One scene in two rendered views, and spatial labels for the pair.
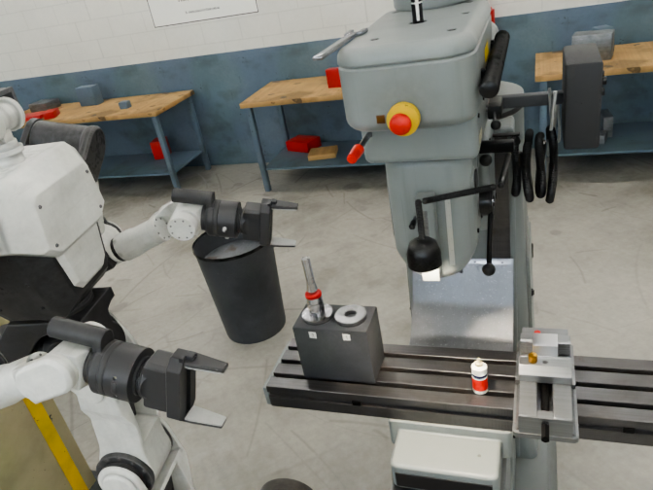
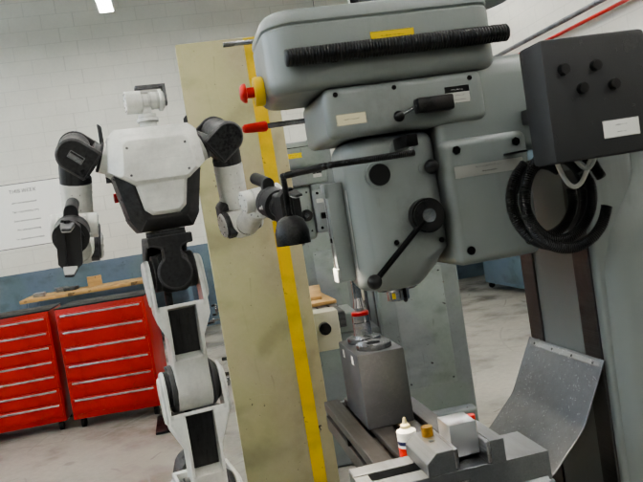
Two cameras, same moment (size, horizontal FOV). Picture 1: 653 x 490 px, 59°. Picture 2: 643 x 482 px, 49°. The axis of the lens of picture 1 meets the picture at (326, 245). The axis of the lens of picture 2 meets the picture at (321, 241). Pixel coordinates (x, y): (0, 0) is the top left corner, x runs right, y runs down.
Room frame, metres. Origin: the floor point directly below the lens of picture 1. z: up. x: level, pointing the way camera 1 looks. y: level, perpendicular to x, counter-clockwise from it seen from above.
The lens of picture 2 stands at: (0.28, -1.46, 1.51)
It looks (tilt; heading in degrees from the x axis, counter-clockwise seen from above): 3 degrees down; 56
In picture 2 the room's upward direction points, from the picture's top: 9 degrees counter-clockwise
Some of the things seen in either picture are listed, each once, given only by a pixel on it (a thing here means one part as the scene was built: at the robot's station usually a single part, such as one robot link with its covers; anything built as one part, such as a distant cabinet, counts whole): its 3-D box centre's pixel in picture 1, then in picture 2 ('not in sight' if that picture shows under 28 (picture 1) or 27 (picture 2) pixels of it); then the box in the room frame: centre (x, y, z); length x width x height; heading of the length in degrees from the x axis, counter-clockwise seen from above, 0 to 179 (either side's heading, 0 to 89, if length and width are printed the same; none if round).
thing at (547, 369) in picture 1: (544, 368); (431, 451); (1.10, -0.48, 1.03); 0.12 x 0.06 x 0.04; 67
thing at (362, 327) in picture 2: (315, 303); (362, 325); (1.38, 0.06, 1.17); 0.05 x 0.05 x 0.06
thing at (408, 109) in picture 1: (403, 119); (258, 91); (1.03, -0.18, 1.76); 0.06 x 0.02 x 0.06; 67
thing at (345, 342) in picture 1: (339, 340); (373, 376); (1.36, 0.02, 1.04); 0.22 x 0.12 x 0.20; 67
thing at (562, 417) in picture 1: (544, 372); (447, 467); (1.12, -0.49, 1.00); 0.35 x 0.15 x 0.11; 157
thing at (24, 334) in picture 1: (52, 335); (167, 260); (1.10, 0.63, 1.41); 0.28 x 0.13 x 0.18; 76
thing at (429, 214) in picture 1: (429, 237); (338, 232); (1.14, -0.23, 1.45); 0.04 x 0.04 x 0.21; 67
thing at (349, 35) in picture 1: (339, 43); (277, 38); (1.15, -0.10, 1.89); 0.24 x 0.04 x 0.01; 154
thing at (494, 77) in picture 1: (495, 59); (399, 45); (1.22, -0.42, 1.79); 0.45 x 0.04 x 0.04; 157
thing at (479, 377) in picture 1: (479, 373); (408, 443); (1.16, -0.33, 1.00); 0.04 x 0.04 x 0.11
